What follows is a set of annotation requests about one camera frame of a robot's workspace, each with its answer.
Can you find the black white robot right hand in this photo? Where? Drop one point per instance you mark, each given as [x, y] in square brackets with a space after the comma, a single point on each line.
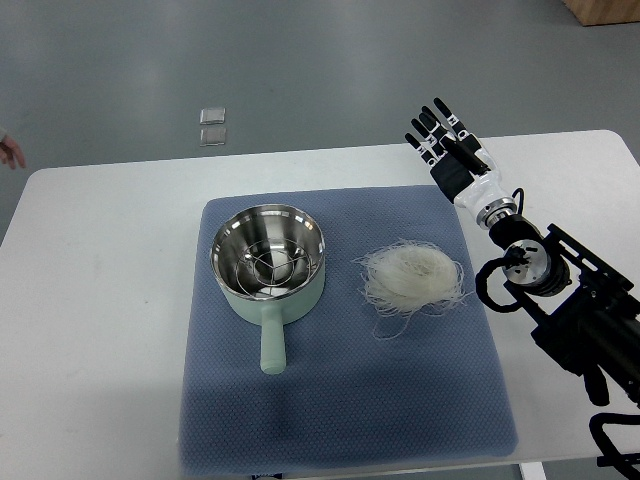
[460, 165]

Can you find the bystander hand at edge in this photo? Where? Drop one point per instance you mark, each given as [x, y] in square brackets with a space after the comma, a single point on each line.
[11, 153]

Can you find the white vermicelli noodle bundle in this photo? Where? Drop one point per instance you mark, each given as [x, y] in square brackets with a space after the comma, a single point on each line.
[409, 278]

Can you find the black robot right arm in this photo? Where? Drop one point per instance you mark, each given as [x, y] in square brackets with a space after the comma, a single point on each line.
[587, 319]

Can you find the mint green steel pot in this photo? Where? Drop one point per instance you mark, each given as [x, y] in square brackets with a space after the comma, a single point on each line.
[270, 222]

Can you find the wooden furniture corner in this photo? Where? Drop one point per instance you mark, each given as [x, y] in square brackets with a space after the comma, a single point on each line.
[604, 12]

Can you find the upper clear floor tile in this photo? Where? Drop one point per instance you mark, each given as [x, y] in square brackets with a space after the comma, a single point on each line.
[212, 115]

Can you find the blue textured table mat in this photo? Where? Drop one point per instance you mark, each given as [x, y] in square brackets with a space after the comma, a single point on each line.
[358, 389]

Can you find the wire steaming rack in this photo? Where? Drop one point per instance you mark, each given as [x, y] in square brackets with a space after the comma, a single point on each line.
[267, 269]

